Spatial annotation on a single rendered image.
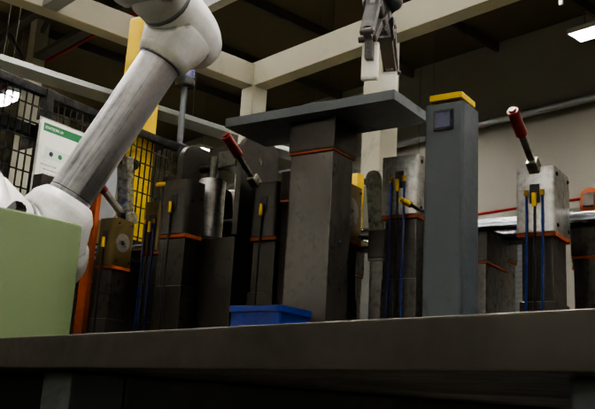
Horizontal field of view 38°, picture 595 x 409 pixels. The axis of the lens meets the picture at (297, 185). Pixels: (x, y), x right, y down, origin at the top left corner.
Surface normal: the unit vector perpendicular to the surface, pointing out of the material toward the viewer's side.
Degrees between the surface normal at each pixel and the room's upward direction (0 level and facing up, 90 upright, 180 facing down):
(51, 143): 90
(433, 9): 90
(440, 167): 90
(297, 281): 90
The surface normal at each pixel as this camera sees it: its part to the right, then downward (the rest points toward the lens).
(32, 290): 0.72, -0.14
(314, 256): -0.55, -0.24
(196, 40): 0.71, 0.35
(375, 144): -0.73, -0.21
